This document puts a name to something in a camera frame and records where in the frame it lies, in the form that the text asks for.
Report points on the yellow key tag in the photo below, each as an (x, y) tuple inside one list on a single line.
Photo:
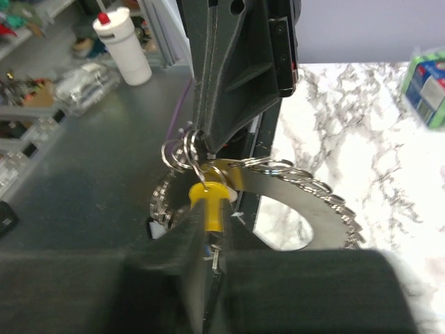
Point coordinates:
[(212, 193)]

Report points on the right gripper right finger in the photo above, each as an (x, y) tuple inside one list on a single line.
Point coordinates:
[(315, 291)]

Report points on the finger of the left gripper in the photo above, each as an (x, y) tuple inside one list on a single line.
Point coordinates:
[(239, 77), (200, 20)]

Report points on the clear plastic bag pile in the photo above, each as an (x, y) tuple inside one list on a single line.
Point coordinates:
[(80, 88)]

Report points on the green sponge pack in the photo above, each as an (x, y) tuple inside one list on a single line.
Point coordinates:
[(423, 86)]

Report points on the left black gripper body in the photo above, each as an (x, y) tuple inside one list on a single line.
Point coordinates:
[(283, 16)]

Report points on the aluminium frame post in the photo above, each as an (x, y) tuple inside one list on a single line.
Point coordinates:
[(167, 29)]

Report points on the black key tag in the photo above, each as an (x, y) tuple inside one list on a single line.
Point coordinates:
[(154, 229)]

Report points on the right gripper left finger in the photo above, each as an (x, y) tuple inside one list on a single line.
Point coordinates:
[(47, 288)]

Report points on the metal keyring holder with rings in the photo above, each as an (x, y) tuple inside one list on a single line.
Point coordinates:
[(331, 221)]

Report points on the white cylindrical container red cap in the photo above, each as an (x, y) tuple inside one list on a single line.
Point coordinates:
[(117, 31)]

